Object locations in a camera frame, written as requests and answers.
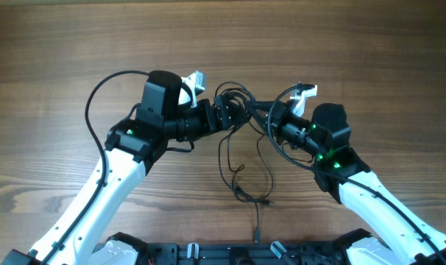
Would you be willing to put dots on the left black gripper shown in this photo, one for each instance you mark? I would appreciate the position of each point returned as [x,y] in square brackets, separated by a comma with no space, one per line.
[219,119]

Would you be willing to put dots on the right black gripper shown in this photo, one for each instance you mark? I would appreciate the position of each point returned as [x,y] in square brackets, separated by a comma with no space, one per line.
[280,115]

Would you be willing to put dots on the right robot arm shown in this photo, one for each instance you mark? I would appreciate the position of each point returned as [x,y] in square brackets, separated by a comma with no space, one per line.
[339,171]

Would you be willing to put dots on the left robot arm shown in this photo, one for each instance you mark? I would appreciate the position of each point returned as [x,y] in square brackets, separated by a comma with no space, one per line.
[126,157]

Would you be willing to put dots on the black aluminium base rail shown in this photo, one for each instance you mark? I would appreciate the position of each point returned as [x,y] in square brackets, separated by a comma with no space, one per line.
[307,253]

